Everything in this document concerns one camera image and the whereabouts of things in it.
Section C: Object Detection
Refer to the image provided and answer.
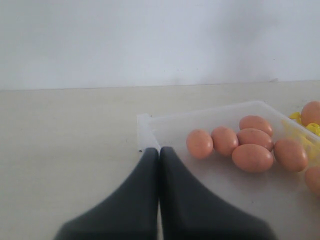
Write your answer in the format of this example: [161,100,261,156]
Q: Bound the yellow plastic egg tray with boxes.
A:
[281,112,320,165]

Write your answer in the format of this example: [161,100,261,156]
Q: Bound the clear plastic box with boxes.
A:
[136,101,320,240]

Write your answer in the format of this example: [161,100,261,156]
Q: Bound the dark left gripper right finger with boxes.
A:
[159,147,274,240]

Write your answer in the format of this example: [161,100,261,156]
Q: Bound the brown egg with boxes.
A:
[300,101,320,126]
[211,126,239,157]
[236,128,274,152]
[186,129,214,160]
[304,166,320,196]
[273,138,308,173]
[239,115,274,137]

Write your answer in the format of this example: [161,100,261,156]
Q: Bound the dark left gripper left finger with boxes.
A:
[55,148,159,240]

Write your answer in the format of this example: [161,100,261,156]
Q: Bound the brown egg second row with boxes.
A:
[231,144,274,173]

